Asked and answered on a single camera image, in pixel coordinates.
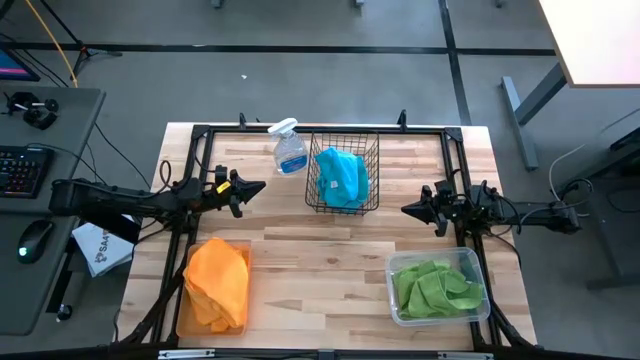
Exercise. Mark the black desk knob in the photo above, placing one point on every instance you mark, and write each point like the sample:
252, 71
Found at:
64, 313

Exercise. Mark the yellow-orange microfiber towel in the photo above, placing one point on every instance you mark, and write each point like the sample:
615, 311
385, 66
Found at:
215, 270

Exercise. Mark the clear plastic bin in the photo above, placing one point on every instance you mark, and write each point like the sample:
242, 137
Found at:
475, 260

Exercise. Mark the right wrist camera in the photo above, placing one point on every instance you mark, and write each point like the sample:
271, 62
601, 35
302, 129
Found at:
443, 187

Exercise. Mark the black slanted beam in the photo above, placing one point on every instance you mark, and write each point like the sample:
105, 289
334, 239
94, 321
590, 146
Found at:
120, 232

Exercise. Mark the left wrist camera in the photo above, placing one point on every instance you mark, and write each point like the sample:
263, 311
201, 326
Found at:
221, 173

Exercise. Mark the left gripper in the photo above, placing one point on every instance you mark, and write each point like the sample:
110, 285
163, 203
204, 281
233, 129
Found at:
222, 196

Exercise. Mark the small black table clamp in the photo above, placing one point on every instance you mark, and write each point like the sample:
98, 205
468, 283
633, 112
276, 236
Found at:
402, 118
242, 120

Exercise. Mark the orange translucent tray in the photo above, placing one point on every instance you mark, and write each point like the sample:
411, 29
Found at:
182, 320

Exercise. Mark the black computer mouse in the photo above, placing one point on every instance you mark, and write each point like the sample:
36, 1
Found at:
35, 240

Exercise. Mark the black tripod stand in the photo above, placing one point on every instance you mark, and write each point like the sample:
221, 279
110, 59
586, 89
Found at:
85, 50

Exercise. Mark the white table top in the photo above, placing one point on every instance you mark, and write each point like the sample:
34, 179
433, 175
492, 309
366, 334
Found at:
600, 40

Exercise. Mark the backlit black keyboard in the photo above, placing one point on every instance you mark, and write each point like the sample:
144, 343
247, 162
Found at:
25, 170

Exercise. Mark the black clamp mount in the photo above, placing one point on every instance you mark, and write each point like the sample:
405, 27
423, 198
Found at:
40, 120

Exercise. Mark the computer monitor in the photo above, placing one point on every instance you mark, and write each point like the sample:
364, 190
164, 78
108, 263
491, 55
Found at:
12, 67

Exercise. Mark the silver metal bracket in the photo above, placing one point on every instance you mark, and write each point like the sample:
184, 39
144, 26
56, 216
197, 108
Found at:
185, 354
465, 356

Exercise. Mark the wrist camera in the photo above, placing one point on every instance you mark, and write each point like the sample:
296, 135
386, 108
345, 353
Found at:
443, 187
221, 173

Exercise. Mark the white printed bag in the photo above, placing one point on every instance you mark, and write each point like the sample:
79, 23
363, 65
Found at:
102, 255

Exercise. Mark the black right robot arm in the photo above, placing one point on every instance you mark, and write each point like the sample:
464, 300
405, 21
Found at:
530, 212

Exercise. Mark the black metal table frame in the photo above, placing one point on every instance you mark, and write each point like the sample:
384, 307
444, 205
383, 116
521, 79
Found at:
350, 128

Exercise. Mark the blue microfiber towel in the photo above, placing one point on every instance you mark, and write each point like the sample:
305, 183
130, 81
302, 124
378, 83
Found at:
337, 175

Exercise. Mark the grey desk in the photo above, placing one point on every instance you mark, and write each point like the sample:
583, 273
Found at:
65, 115

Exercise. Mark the clear spray bottle white trigger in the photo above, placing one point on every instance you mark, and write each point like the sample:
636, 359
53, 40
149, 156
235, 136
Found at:
290, 155

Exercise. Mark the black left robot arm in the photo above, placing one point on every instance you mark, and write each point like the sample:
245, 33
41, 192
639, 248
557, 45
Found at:
115, 202

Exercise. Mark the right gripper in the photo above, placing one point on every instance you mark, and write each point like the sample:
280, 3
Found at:
450, 210

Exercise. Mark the grey table leg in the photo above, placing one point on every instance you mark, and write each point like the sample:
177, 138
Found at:
545, 95

